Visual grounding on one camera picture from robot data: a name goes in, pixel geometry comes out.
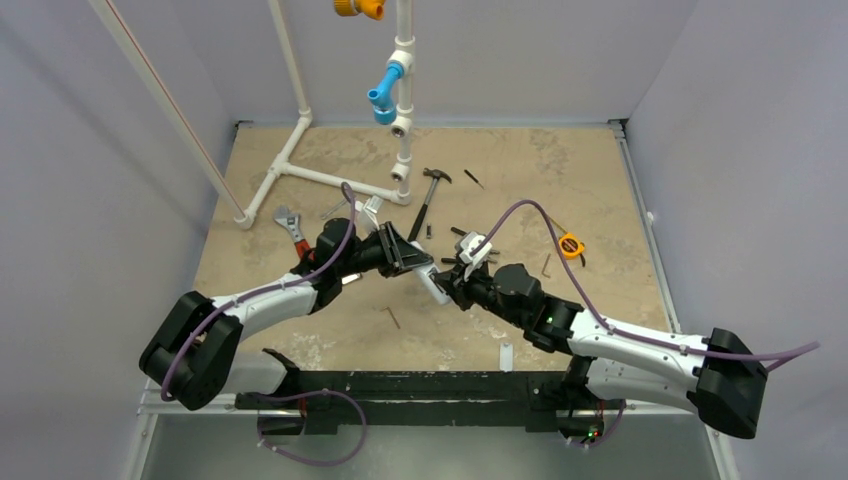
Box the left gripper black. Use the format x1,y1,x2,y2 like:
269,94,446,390
336,223,432,279

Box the silver battery cover plate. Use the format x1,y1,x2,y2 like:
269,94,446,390
499,342,514,373

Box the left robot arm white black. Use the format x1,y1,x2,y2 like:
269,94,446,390
139,218,436,411

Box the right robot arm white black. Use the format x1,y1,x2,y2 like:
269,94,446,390
429,264,769,439

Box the gold battery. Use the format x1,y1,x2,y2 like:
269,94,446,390
341,273,362,285

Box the small silver wrench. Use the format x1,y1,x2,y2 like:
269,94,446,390
320,199,348,220

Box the brown hex key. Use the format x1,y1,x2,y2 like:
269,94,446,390
380,306,401,330

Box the orange tape measure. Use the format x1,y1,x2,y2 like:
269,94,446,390
537,206,587,267

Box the small black screwdriver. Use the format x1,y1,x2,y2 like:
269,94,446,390
463,169,485,190

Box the blue pipe fitting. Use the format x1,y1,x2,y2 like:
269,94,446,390
367,62,405,125

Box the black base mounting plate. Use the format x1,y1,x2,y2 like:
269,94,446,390
235,360,625,441

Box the orange pipe fitting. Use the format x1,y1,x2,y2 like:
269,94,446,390
333,0,385,21

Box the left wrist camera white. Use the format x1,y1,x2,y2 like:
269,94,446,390
355,195,384,235

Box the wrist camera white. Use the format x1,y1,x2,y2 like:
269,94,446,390
455,231,493,280
355,195,384,235

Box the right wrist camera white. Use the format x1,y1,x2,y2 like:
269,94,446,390
455,231,493,280

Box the orange handled pliers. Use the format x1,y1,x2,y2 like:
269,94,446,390
440,226,500,265

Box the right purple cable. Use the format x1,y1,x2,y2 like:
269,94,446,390
473,199,821,372

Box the black handled hammer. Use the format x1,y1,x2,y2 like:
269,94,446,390
407,168,452,242

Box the adjustable wrench red handle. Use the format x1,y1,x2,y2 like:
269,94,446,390
273,205,314,260

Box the white PVC pipe frame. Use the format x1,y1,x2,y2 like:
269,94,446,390
89,0,419,231

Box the aluminium rail frame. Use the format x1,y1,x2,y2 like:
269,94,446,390
124,124,739,479

